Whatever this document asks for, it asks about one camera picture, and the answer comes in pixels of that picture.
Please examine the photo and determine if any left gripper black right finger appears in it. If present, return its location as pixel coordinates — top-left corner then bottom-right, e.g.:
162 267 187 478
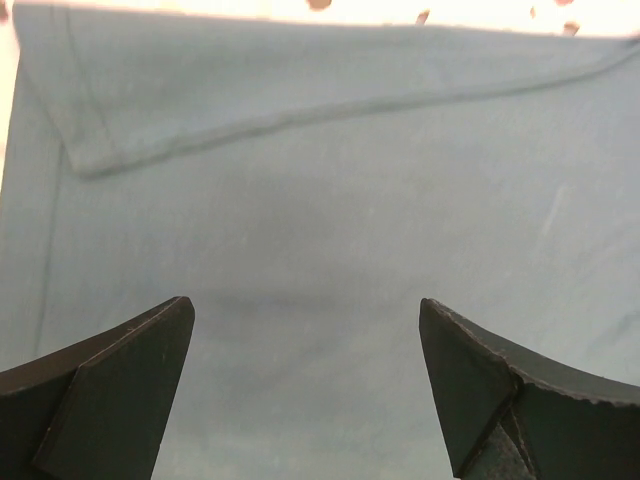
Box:
419 299 639 480

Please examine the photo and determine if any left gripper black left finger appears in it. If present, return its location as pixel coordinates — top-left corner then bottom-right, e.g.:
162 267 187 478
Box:
1 297 195 480

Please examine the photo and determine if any grey-blue t-shirt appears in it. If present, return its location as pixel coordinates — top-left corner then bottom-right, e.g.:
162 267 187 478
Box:
1 3 639 479

